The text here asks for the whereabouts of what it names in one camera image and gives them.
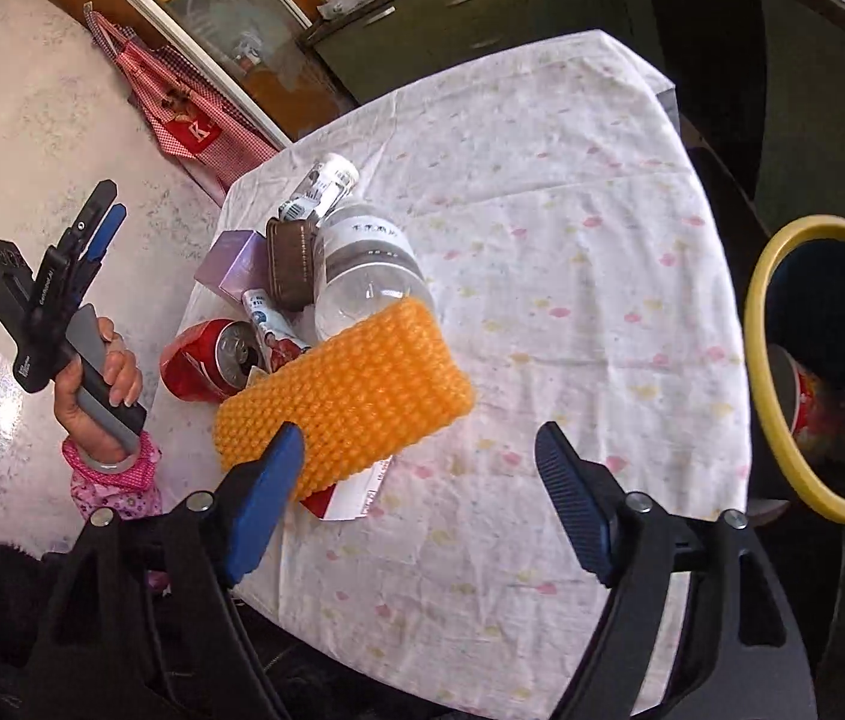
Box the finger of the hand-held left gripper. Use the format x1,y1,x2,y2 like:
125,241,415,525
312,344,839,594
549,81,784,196
61,180,119,250
64,203,130,290

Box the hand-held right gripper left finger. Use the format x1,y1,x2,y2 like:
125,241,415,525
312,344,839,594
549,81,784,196
25,421,308,720

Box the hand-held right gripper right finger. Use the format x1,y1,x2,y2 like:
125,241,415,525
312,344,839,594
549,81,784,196
534,421,818,720

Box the orange bubble wrap pouch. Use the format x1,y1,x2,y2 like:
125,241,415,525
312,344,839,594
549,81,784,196
212,296,477,503

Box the red soda can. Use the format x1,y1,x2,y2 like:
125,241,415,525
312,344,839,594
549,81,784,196
159,319,268,403

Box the yellow rimmed trash bin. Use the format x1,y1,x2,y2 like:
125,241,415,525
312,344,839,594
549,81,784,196
742,214,845,527

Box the person's left forearm pink sleeve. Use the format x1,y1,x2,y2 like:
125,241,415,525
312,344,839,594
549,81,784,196
62,436,170,595

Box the person's left hand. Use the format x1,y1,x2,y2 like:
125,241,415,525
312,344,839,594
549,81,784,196
54,316,146,462

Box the red white paper box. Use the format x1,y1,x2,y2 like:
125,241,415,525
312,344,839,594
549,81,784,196
298,454,395,523

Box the red checked apron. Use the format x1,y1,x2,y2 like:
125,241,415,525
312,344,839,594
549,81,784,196
82,6,281,204

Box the purple cardboard box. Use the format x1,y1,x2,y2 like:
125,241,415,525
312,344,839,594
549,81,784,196
193,229,274,305

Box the blue white snack packet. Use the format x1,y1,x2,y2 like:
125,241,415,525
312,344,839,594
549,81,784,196
241,289,313,375

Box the brown leather case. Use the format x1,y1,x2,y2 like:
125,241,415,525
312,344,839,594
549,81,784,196
265,216,323,314

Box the white floral tablecloth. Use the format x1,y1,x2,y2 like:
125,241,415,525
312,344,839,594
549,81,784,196
148,28,758,718

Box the wooden glass door cabinet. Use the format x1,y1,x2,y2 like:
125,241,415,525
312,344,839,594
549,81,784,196
17,0,361,149

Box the clear plastic bottle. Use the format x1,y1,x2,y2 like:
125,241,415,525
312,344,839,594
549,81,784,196
313,197,439,347

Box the red instant noodle cup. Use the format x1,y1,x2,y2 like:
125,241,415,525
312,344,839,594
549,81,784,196
768,343,845,467

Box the dark green kitchen cabinet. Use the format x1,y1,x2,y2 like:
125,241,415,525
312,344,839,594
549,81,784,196
298,0,845,242

